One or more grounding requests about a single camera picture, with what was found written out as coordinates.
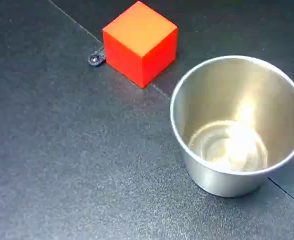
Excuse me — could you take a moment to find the black textured work board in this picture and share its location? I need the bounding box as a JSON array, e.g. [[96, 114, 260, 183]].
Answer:
[[0, 0, 294, 240]]

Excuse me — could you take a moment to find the black joining bracket with screws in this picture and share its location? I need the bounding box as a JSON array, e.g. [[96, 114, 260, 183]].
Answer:
[[87, 48, 105, 67]]

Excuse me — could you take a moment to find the stainless steel cup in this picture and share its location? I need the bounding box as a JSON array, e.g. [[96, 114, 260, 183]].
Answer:
[[170, 55, 294, 198]]

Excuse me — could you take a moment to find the red cube block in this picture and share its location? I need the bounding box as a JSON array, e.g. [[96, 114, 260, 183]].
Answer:
[[102, 0, 179, 89]]

